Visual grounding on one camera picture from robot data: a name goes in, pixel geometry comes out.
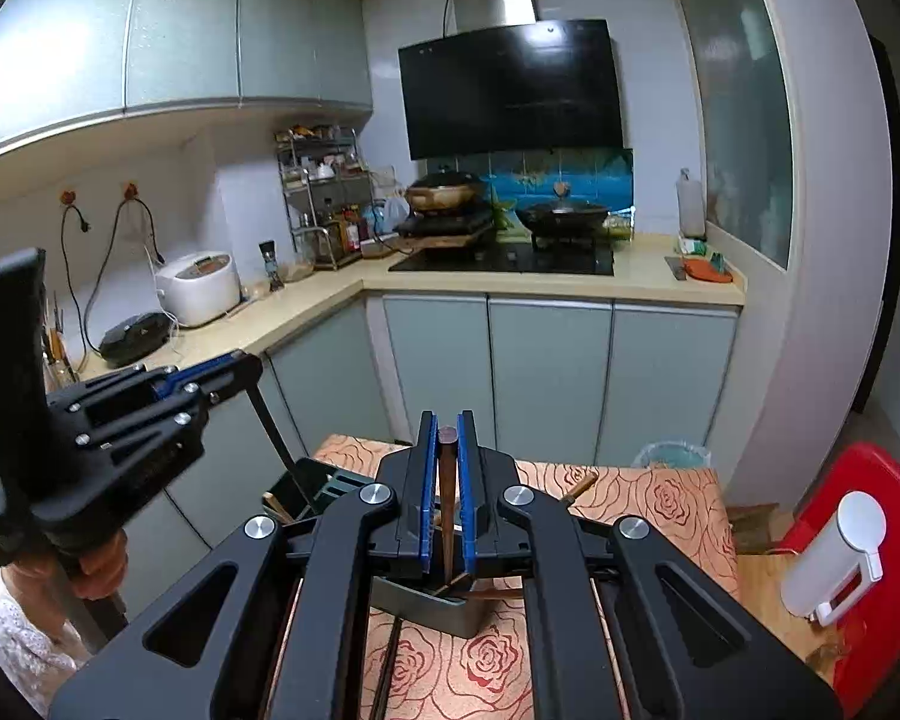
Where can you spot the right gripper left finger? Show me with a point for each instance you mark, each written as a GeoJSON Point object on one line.
{"type": "Point", "coordinates": [271, 624]}

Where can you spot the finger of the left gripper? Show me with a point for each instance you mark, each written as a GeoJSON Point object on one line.
{"type": "Point", "coordinates": [232, 383]}
{"type": "Point", "coordinates": [198, 373]}

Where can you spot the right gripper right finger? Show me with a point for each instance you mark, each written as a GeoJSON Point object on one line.
{"type": "Point", "coordinates": [620, 622]}

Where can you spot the dark wood chopstick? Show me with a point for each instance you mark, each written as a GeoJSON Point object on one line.
{"type": "Point", "coordinates": [448, 454]}
{"type": "Point", "coordinates": [258, 404]}
{"type": "Point", "coordinates": [389, 660]}

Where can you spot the light bamboo chopstick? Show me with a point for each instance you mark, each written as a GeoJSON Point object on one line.
{"type": "Point", "coordinates": [579, 489]}
{"type": "Point", "coordinates": [276, 509]}

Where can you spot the person's left hand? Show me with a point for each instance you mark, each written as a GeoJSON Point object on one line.
{"type": "Point", "coordinates": [99, 574]}

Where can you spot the white rice cooker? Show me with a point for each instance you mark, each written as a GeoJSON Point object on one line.
{"type": "Point", "coordinates": [198, 288]}

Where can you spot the black countertop appliance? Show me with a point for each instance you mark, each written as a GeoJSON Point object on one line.
{"type": "Point", "coordinates": [134, 338]}

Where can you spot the utensil jar on counter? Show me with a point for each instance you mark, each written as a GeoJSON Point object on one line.
{"type": "Point", "coordinates": [60, 369]}

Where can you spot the rose pattern tablecloth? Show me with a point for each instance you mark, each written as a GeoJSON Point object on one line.
{"type": "Point", "coordinates": [618, 618]}

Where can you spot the white electric kettle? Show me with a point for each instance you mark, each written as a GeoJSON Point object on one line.
{"type": "Point", "coordinates": [840, 565]}

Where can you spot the red plastic stool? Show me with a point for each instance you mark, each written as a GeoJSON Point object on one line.
{"type": "Point", "coordinates": [871, 630]}

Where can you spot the trash bin with bag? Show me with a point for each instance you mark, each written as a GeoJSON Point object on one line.
{"type": "Point", "coordinates": [674, 454]}

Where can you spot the metal spice rack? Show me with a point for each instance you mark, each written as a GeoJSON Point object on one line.
{"type": "Point", "coordinates": [326, 188]}

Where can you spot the dark green utensil holder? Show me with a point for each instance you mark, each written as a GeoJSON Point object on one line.
{"type": "Point", "coordinates": [408, 578]}

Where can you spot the brown pot with lid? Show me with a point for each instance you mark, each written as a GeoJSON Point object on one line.
{"type": "Point", "coordinates": [442, 190]}

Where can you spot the black induction cooktop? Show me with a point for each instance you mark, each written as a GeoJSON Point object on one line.
{"type": "Point", "coordinates": [553, 257]}

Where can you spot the black wok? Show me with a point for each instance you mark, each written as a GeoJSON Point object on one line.
{"type": "Point", "coordinates": [563, 220]}

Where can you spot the black range hood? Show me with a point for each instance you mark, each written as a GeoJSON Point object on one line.
{"type": "Point", "coordinates": [546, 85]}

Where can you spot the white plastic bottle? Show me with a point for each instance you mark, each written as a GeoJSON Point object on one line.
{"type": "Point", "coordinates": [692, 206]}

